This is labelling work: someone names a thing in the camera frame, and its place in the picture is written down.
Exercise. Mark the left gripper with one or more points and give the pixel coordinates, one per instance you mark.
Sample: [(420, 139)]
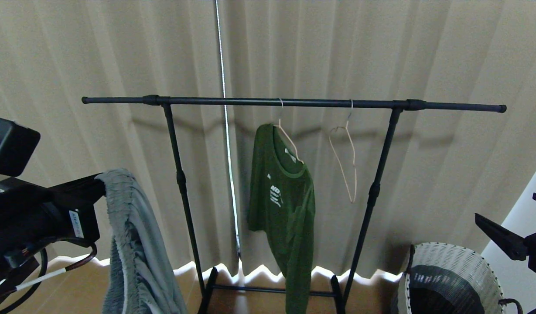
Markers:
[(32, 218)]

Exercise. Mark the pale grey garment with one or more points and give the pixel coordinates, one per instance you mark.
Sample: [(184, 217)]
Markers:
[(137, 244)]

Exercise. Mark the pink clothes hanger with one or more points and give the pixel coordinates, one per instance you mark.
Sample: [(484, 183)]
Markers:
[(289, 141), (354, 192)]

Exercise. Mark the green printed shirt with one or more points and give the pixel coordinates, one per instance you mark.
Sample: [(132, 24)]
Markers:
[(289, 226)]

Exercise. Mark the white laundry basket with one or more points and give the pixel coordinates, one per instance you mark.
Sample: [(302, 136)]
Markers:
[(459, 257)]

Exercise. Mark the black clothes rack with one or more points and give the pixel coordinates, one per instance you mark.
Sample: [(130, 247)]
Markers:
[(250, 101)]

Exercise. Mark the beige curtain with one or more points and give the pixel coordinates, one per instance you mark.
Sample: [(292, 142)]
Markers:
[(97, 52)]

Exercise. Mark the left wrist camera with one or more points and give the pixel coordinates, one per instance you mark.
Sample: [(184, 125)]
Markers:
[(8, 144)]

